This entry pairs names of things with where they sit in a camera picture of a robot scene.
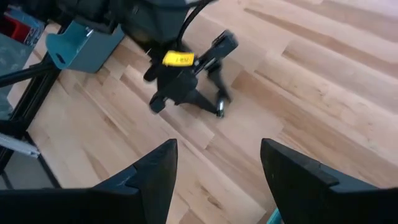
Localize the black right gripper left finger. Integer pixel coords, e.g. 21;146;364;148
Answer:
0;138;179;224

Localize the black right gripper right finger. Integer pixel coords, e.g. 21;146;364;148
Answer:
260;138;398;224

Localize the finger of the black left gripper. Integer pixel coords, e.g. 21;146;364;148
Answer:
206;63;233;104
185;89;223;117

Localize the teal plastic bin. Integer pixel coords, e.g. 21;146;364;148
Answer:
45;19;126;74
265;207;283;224

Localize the red plastic storage bin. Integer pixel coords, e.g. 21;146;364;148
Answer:
0;14;32;44

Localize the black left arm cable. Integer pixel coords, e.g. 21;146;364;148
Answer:
176;0;217;52

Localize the silver metal bracket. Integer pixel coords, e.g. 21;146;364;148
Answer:
0;132;41;159

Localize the black aluminium rig frame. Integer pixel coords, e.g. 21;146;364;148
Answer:
0;51;65;191

